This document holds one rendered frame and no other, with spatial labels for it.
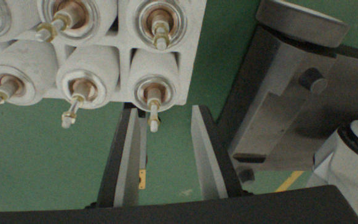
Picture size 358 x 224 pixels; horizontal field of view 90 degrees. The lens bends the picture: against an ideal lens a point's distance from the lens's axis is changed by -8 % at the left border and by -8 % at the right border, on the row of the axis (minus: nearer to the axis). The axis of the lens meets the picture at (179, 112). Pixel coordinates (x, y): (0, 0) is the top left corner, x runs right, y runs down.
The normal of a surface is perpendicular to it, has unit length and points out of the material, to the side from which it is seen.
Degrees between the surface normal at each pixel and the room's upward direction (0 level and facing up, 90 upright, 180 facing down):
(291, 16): 49
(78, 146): 0
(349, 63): 0
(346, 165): 90
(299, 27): 37
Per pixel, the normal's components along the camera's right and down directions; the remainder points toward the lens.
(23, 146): 0.10, 0.64
